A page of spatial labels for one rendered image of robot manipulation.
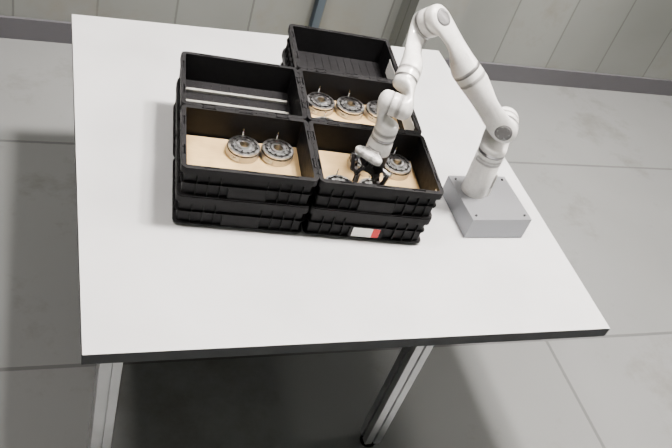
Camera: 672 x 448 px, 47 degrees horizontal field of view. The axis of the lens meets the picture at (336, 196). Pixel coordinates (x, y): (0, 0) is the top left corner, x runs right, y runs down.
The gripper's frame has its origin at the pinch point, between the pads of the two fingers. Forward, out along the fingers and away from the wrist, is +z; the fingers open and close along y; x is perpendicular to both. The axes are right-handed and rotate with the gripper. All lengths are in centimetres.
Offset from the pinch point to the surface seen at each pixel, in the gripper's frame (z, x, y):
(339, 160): 2.6, -6.7, 13.2
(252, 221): 11.5, 29.6, 18.8
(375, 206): 0.4, 5.3, -7.8
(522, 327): 15, -2, -63
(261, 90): 3, -16, 54
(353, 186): -7.0, 11.9, -1.1
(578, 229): 85, -169, -61
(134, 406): 86, 60, 27
